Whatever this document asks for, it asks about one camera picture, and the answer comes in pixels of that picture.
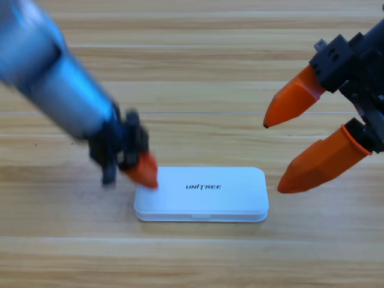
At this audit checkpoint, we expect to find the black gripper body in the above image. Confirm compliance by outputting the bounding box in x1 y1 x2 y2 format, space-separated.
88 104 151 188
308 14 384 154

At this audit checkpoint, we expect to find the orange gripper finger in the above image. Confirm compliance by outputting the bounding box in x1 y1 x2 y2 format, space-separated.
124 163 159 190
263 64 327 129
133 152 159 181
276 124 373 194

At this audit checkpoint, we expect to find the white Unitree pencil case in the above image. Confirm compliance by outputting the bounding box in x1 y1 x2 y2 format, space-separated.
133 166 269 223

